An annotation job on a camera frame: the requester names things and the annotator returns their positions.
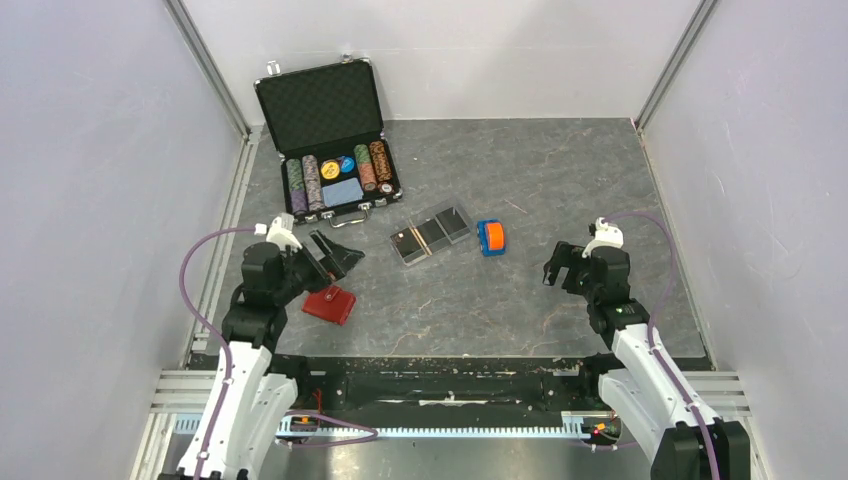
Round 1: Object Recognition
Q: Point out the blue card deck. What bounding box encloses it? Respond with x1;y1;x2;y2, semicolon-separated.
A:
322;178;364;207

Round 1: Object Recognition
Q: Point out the blue orange tape dispenser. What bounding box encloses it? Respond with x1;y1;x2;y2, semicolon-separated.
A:
476;219;506;257

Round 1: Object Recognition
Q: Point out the black poker chip case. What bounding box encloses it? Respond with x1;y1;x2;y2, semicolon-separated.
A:
254;58;403;225

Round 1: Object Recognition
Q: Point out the red leather card holder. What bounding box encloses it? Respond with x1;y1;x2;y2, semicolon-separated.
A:
301;285;357;326

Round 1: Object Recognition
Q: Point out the clear box with black cards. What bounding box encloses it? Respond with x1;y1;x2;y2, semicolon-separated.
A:
389;199;472;266

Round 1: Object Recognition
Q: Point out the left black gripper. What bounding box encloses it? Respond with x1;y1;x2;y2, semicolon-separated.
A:
273;228;364;303

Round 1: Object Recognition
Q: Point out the yellow poker chip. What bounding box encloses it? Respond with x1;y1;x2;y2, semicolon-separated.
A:
320;159;341;180

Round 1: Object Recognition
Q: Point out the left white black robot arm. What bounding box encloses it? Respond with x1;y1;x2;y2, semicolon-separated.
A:
170;224;365;479

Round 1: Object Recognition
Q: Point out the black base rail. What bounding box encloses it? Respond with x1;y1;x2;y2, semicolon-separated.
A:
268;354;622;428

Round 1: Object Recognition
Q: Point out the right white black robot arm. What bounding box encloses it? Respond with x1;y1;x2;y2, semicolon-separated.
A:
543;242;752;479

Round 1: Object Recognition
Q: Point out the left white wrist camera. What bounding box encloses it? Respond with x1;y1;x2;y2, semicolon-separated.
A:
254;212;303;252

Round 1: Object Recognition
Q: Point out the blue poker chip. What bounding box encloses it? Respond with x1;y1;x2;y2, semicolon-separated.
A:
338;156;357;174

